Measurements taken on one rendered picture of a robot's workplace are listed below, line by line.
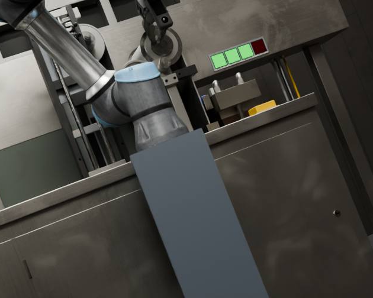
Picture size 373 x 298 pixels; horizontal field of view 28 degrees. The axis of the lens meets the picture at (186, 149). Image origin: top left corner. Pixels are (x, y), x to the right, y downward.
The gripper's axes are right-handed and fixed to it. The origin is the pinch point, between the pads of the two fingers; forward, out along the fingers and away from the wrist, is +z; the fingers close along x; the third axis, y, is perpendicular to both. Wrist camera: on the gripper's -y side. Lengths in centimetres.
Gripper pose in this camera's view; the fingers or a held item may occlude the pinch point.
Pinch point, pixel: (157, 41)
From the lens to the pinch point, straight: 252.6
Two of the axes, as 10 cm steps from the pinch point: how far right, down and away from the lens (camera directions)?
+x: -9.0, 3.4, -2.8
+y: -4.4, -6.2, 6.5
